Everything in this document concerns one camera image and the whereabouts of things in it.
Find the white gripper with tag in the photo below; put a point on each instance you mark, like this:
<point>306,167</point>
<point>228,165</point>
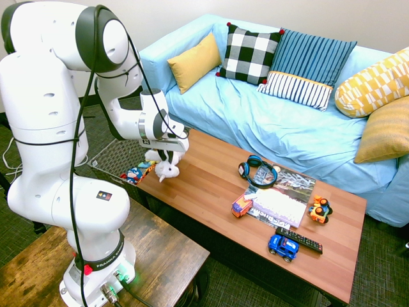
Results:
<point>153,143</point>

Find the white stuffed unicorn toy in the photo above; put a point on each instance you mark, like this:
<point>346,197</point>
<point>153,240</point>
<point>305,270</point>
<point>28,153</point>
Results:
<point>167,171</point>

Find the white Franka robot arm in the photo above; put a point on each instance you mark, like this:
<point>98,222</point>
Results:
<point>41,96</point>

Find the woven wicker basket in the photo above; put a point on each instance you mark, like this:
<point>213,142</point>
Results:
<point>112,156</point>

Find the red orange toy truck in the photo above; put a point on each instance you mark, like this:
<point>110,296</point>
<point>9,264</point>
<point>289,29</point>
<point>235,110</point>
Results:
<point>241,206</point>

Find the blue toy car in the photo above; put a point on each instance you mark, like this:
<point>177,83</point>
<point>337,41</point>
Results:
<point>282,246</point>

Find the orange toy tractor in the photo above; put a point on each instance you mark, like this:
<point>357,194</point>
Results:
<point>319,212</point>

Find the Captain America plush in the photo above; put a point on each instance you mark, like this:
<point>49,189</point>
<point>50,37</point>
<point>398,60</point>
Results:
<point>134,174</point>

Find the red-brown wooden coffee table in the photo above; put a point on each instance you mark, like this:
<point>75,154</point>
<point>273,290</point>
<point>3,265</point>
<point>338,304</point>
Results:
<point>207,185</point>

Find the blue black headphones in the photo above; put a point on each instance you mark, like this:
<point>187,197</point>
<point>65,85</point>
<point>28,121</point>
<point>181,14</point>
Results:
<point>244,169</point>

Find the rustic brown wooden table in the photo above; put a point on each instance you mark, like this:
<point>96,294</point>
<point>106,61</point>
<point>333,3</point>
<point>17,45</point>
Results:
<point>159,243</point>

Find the light blue sofa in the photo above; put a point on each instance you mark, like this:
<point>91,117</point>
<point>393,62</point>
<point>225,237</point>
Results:
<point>255,121</point>

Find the mustard plain cushion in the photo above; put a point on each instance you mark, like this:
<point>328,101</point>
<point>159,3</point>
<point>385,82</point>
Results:
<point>195,60</point>

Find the white purple book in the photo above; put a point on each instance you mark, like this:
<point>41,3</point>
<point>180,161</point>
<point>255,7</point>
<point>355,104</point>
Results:
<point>278,204</point>

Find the dark magazine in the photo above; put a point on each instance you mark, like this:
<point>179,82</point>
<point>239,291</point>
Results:
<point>294,184</point>

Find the black white checked pillow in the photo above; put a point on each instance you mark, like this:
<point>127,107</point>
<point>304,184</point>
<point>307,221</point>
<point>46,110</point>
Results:
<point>249,54</point>

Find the black remote control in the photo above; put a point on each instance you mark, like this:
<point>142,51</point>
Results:
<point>303,241</point>

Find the blue and white striped pillow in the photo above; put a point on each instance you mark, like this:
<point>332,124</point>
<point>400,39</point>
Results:
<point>306,57</point>

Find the yellow white patterned bolster pillow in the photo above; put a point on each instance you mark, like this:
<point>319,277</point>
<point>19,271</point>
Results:
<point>370,86</point>

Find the mustard ribbed cushion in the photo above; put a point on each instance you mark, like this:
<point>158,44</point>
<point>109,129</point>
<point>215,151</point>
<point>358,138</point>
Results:
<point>386,131</point>

